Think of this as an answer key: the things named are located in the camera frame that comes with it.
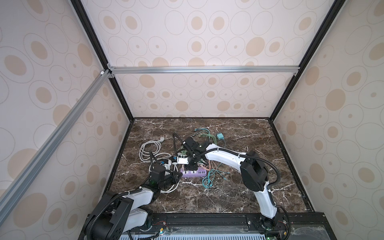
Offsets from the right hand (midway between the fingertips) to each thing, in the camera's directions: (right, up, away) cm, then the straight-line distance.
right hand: (186, 164), depth 90 cm
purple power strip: (+8, -4, -2) cm, 10 cm away
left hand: (0, -4, -4) cm, 6 cm away
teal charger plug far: (+23, +16, +17) cm, 33 cm away
